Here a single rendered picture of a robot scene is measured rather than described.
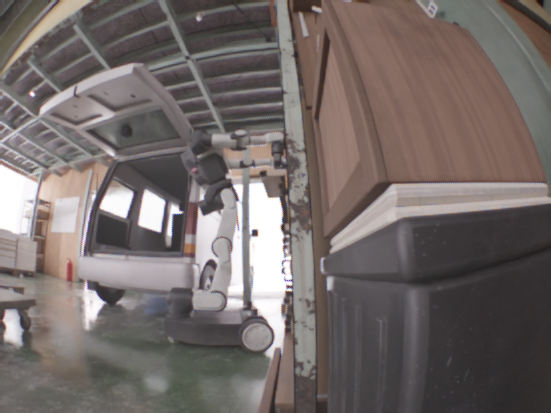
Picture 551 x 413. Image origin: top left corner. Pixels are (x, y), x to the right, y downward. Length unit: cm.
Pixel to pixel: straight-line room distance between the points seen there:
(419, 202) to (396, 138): 6
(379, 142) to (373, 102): 5
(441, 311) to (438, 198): 11
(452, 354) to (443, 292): 5
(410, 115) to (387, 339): 21
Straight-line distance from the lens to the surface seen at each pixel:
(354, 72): 28
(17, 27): 575
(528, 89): 108
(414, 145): 24
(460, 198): 25
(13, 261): 560
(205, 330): 142
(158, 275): 210
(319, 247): 66
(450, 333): 17
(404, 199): 21
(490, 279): 19
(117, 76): 181
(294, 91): 68
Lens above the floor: 47
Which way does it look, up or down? 16 degrees up
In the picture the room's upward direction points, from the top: 2 degrees counter-clockwise
